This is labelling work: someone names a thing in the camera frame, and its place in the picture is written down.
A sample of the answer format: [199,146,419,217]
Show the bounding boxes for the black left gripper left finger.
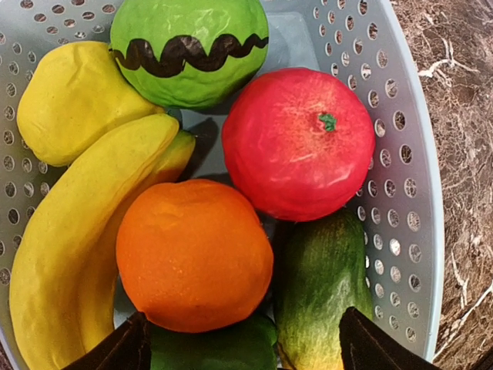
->
[64,312,151,370]

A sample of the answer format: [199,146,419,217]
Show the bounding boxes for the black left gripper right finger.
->
[340,307,438,370]

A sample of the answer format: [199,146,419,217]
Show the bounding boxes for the orange toy orange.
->
[116,179,273,333]

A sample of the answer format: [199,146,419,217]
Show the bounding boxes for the red toy apple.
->
[221,67,376,221]

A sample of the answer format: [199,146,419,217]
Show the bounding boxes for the green orange toy mango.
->
[273,208,373,369]

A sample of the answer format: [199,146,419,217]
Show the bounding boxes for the yellow toy banana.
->
[8,113,179,369]
[99,130,196,243]

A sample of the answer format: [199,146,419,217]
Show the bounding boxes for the green toy bell pepper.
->
[150,314,277,370]

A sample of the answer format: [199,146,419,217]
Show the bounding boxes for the yellow toy lemon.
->
[17,41,163,167]

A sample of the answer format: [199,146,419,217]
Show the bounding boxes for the green toy watermelon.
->
[110,1,269,109]

